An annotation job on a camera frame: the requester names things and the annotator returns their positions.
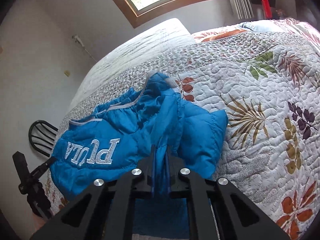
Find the blue puffer jacket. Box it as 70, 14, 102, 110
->
50, 73, 228, 239

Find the black metal chair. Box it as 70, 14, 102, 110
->
28, 120, 58, 158

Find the floral quilted bedspread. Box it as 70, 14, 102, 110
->
59, 18, 319, 239

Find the red hanging item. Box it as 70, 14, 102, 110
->
261, 0, 272, 19

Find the yellow wall socket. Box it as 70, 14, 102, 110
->
64, 70, 70, 77

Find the wall mounted white fixture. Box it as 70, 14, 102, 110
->
72, 35, 97, 63

